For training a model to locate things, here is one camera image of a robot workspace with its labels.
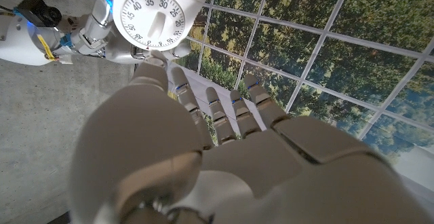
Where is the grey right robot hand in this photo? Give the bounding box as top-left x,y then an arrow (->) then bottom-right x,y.
59,0 -> 193,65

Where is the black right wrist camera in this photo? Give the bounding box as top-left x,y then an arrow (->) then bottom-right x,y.
13,0 -> 63,28

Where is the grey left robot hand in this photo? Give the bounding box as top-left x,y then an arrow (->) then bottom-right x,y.
67,50 -> 434,224

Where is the white kitchen timer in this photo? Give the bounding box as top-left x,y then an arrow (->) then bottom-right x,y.
111,0 -> 208,52

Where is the printed window backdrop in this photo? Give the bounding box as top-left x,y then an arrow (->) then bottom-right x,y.
165,0 -> 434,198

